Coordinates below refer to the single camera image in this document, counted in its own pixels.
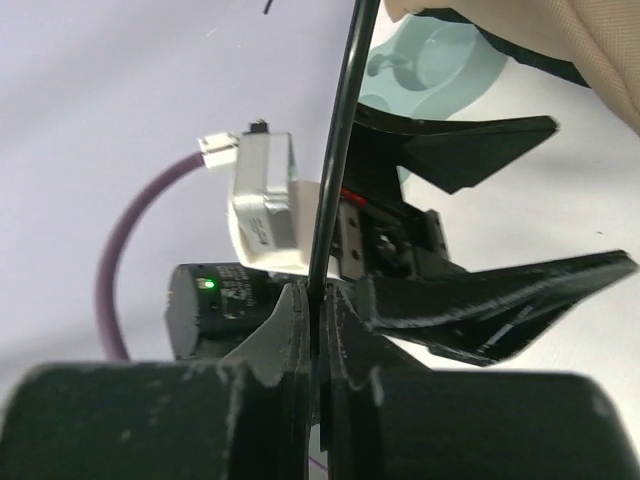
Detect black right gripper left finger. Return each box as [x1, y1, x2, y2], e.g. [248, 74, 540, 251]
[1, 284, 313, 479]

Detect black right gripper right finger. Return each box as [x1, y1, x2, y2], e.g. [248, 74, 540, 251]
[320, 287, 639, 479]

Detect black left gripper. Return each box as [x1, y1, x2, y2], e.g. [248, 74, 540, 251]
[331, 104, 639, 367]

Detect beige fabric pet tent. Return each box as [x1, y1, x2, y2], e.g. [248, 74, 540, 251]
[384, 1, 639, 131]

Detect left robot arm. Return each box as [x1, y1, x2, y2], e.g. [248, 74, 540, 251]
[165, 105, 638, 366]

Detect green double pet bowl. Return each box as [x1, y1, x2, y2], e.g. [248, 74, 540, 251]
[359, 17, 508, 120]

